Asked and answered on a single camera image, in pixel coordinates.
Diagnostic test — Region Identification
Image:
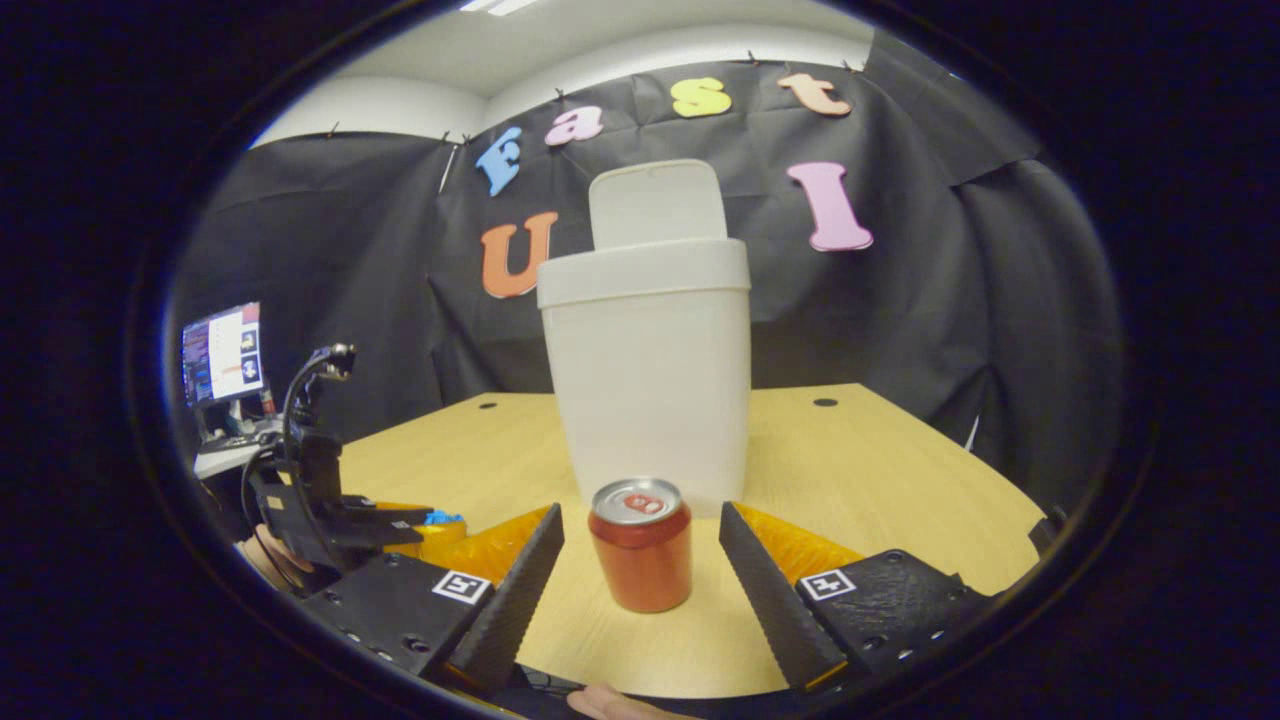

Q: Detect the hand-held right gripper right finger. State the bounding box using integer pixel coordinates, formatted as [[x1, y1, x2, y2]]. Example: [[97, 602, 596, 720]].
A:
[[718, 500, 991, 693]]

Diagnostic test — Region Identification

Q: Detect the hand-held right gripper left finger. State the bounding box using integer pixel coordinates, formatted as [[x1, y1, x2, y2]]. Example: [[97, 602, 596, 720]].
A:
[[298, 503, 566, 696]]

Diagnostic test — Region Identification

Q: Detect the red pop can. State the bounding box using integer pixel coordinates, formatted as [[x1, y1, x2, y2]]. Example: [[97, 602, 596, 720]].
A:
[[588, 478, 693, 614]]

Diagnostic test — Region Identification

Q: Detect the white desktop garbage bin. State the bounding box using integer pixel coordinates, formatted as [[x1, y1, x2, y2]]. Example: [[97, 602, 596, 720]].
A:
[[537, 158, 753, 518]]

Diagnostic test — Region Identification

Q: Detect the computer monitor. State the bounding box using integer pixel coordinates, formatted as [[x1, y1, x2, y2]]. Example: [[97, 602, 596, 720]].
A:
[[182, 302, 266, 406]]

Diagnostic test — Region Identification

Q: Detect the black backdrop cloth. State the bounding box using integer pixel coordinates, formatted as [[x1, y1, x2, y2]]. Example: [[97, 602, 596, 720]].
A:
[[165, 35, 1126, 521]]

